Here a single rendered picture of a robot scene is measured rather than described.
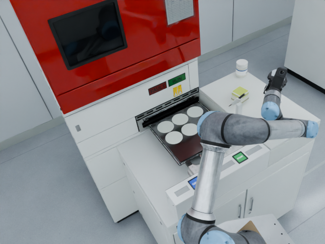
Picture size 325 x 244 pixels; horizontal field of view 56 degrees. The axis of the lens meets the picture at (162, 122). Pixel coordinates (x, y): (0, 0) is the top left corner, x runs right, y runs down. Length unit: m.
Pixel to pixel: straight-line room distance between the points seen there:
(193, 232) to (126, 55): 0.85
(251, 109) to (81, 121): 0.94
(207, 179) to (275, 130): 0.31
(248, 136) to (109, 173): 1.13
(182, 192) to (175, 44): 0.75
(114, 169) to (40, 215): 1.02
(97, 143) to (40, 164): 1.45
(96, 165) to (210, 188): 0.92
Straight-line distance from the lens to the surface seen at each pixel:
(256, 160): 1.56
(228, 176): 1.49
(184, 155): 1.64
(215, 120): 1.14
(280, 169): 1.83
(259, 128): 1.12
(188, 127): 1.78
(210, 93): 1.89
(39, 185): 3.02
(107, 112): 1.69
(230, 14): 3.97
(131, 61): 1.53
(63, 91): 1.48
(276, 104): 1.43
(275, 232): 1.51
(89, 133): 1.73
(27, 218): 2.87
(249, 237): 1.25
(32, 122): 3.43
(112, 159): 1.93
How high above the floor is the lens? 2.15
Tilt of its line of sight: 43 degrees down
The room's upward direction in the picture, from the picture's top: 10 degrees counter-clockwise
